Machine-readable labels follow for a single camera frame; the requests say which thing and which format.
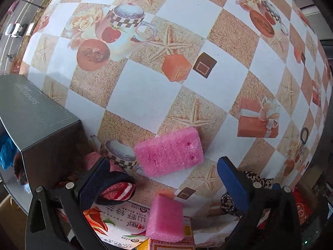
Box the red striped sock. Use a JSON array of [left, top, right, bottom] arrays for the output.
[[83, 151, 136, 206]]

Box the black hair tie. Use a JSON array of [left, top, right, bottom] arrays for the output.
[[300, 127, 311, 146]]

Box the teal cloth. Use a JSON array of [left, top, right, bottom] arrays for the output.
[[0, 135, 17, 171]]

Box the orange printed box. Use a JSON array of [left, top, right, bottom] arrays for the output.
[[83, 202, 194, 250]]

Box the grey cardboard box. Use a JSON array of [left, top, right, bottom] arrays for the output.
[[0, 73, 90, 214]]

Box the leopard print scrunchie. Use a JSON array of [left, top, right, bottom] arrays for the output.
[[220, 170, 273, 216]]

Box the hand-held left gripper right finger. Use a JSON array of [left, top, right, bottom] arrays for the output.
[[217, 156, 303, 250]]

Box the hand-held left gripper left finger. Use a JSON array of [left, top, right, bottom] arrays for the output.
[[25, 157, 111, 250]]

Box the red cushion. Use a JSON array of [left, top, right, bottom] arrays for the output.
[[291, 187, 316, 226]]

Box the checkered printed tablecloth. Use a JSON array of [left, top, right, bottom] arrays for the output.
[[18, 0, 333, 248]]

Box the pink sponge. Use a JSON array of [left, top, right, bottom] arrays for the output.
[[145, 191, 185, 241], [134, 126, 205, 178]]

